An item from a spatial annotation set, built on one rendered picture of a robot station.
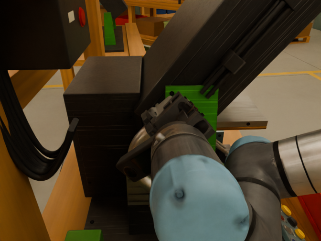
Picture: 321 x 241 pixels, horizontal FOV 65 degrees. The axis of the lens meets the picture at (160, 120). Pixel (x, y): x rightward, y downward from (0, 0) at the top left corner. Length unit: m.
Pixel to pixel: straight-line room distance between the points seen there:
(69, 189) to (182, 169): 0.71
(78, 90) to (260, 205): 0.47
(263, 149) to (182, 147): 0.15
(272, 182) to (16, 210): 0.40
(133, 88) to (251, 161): 0.36
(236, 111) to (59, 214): 0.59
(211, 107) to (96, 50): 0.85
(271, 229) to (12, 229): 0.39
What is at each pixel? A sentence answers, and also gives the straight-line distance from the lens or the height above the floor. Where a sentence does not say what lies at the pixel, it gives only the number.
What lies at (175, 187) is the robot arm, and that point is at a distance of 0.19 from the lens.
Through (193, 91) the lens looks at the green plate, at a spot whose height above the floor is 1.26.
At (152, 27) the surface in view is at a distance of 3.53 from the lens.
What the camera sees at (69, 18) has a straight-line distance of 0.44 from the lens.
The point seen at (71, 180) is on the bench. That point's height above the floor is 0.88.
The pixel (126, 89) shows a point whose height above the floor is 1.24.
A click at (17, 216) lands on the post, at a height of 1.13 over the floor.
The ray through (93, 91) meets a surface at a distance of 0.61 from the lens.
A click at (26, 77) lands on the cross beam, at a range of 0.74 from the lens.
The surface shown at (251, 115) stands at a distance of 0.76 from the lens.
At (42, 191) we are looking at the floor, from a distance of 2.24.
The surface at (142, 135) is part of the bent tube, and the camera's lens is 0.53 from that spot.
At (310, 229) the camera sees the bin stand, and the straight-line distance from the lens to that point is 0.96.
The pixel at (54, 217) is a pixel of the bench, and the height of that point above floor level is 0.88.
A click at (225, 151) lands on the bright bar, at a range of 0.79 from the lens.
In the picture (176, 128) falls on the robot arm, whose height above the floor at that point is 1.32.
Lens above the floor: 1.48
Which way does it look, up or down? 31 degrees down
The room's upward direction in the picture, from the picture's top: straight up
